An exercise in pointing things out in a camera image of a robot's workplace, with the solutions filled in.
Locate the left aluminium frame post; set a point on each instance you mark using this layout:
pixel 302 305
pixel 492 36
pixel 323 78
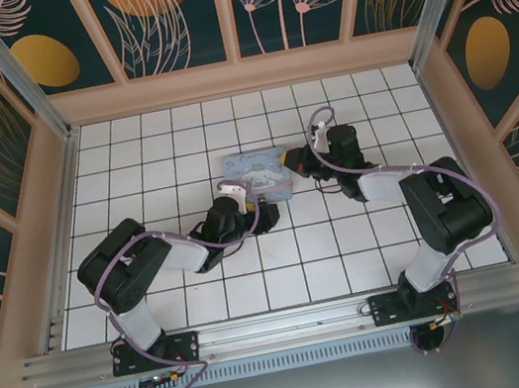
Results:
pixel 11 72

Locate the small circuit board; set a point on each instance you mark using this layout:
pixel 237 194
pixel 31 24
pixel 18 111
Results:
pixel 447 320
pixel 159 380

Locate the left small circuit board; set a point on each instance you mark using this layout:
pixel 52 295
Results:
pixel 159 380

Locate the long aluminium mounting rail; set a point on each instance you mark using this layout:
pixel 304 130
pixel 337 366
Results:
pixel 282 323

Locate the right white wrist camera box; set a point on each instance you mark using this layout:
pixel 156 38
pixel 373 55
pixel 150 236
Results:
pixel 320 130

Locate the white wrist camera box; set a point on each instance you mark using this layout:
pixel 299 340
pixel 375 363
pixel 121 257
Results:
pixel 320 130
pixel 234 192

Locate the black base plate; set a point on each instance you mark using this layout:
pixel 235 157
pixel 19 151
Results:
pixel 185 345
pixel 385 307

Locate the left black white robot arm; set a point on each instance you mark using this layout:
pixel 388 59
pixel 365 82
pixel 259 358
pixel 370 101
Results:
pixel 122 268

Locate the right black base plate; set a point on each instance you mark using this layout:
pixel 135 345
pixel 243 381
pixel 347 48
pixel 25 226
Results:
pixel 385 307

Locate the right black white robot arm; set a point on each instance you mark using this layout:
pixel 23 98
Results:
pixel 448 211

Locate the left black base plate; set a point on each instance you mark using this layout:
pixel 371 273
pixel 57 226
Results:
pixel 185 345

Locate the right small circuit board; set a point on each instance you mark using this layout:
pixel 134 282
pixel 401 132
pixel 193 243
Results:
pixel 447 320

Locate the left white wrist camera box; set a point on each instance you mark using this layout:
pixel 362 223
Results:
pixel 234 192

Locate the light blue cartoon pouch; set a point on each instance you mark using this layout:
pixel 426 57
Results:
pixel 258 174

